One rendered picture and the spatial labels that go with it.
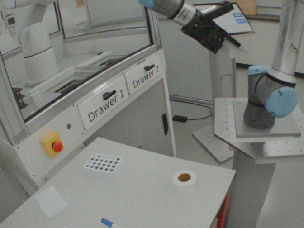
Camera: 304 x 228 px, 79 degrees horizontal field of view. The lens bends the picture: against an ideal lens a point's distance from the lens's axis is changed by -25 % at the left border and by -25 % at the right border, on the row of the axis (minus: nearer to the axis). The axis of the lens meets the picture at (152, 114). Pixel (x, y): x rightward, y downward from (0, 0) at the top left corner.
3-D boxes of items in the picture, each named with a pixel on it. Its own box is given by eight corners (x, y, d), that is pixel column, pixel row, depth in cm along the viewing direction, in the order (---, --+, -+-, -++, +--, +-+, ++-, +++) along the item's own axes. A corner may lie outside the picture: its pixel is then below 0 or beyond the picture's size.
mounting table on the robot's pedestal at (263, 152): (291, 116, 105) (293, 97, 99) (315, 175, 68) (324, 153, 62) (215, 118, 117) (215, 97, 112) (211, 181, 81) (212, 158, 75)
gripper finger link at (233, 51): (239, 64, 67) (217, 48, 65) (249, 50, 64) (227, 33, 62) (242, 68, 64) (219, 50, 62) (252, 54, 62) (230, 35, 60)
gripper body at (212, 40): (209, 47, 69) (178, 27, 65) (223, 27, 65) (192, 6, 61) (217, 56, 63) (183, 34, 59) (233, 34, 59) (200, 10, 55)
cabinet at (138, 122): (179, 167, 182) (168, 69, 143) (101, 265, 110) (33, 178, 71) (93, 142, 231) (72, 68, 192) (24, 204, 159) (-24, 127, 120)
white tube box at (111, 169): (126, 165, 79) (123, 157, 77) (116, 181, 72) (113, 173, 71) (96, 160, 83) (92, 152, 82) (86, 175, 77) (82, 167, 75)
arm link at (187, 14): (181, -2, 59) (187, 1, 53) (194, 6, 61) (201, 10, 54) (168, 17, 63) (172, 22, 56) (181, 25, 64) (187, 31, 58)
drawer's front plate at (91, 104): (128, 97, 112) (124, 75, 107) (87, 130, 92) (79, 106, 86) (125, 97, 113) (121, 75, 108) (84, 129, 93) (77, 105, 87)
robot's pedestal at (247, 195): (259, 202, 133) (281, 104, 96) (261, 238, 108) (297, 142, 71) (218, 204, 141) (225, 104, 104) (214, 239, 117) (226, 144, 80)
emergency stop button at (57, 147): (64, 149, 75) (61, 140, 74) (57, 155, 73) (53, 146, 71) (60, 147, 77) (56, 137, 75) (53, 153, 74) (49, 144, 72)
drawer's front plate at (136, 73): (161, 73, 134) (158, 54, 129) (131, 95, 114) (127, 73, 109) (159, 72, 135) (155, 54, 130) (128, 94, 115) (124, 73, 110)
